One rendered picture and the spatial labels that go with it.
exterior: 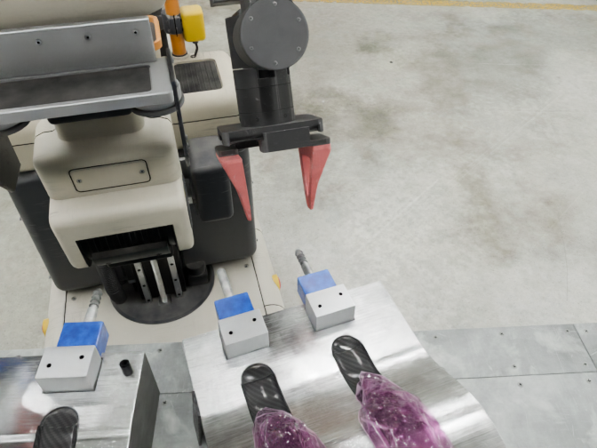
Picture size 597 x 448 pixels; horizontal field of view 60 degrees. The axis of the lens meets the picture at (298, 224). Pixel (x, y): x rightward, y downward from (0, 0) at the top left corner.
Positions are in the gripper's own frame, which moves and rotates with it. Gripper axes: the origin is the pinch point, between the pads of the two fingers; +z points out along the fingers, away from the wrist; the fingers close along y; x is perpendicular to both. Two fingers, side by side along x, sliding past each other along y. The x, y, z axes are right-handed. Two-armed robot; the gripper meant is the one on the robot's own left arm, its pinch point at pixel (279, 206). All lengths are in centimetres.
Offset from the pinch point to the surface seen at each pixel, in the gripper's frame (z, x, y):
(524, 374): 24.8, -6.1, 26.5
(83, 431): 16.1, -8.4, -22.9
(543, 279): 68, 88, 103
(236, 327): 13.0, -0.6, -6.8
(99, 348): 11.7, -0.8, -21.4
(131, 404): 15.3, -7.0, -18.4
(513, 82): 12, 200, 170
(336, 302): 12.8, -0.2, 5.2
